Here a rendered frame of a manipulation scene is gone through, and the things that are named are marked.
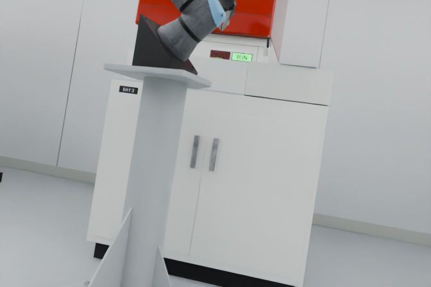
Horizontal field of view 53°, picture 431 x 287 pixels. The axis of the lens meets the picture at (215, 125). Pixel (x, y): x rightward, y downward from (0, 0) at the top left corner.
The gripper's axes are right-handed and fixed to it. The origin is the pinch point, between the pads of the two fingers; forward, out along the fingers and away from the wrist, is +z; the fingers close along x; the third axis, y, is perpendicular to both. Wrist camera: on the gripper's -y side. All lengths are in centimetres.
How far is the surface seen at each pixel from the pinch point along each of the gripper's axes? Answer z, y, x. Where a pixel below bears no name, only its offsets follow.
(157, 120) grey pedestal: 46, -42, 7
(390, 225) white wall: 99, 207, -121
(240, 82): 23.9, -3.9, -12.9
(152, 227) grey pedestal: 82, -40, 4
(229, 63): 16.3, -3.9, -6.7
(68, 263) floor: 111, -14, 47
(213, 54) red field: 1, 58, 16
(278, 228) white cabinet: 81, -4, -37
